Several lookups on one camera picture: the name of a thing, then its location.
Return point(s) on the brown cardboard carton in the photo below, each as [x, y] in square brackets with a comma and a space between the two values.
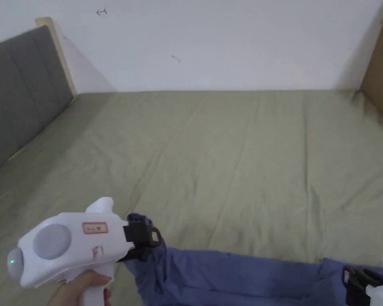
[381, 60]

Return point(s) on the grey padded headboard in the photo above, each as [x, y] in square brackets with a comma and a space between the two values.
[22, 95]

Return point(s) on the blue shirt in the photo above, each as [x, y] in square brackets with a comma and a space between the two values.
[229, 277]

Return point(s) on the bed with pale green sheet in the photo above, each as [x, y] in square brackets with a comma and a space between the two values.
[210, 159]

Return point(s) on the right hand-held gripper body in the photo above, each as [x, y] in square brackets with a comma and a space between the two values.
[371, 280]

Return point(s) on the person's left hand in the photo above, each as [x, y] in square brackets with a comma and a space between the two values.
[79, 291]

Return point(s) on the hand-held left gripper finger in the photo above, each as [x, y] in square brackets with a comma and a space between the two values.
[139, 255]

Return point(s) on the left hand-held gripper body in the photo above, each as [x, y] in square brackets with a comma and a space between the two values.
[67, 245]

